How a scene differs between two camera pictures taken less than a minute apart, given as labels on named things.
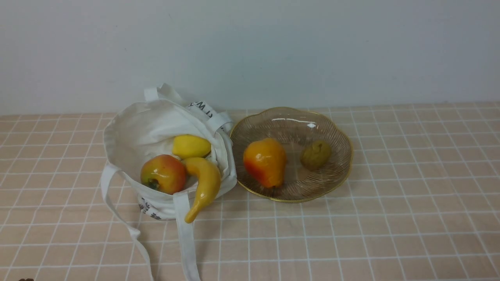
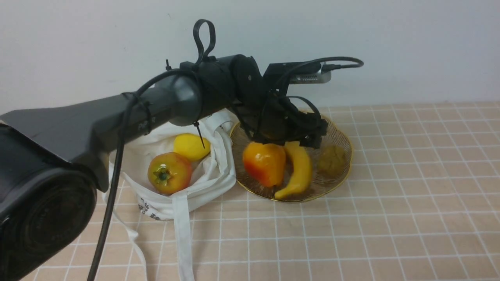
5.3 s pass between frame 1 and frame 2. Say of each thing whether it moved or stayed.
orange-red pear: stayed
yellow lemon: stayed
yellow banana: moved
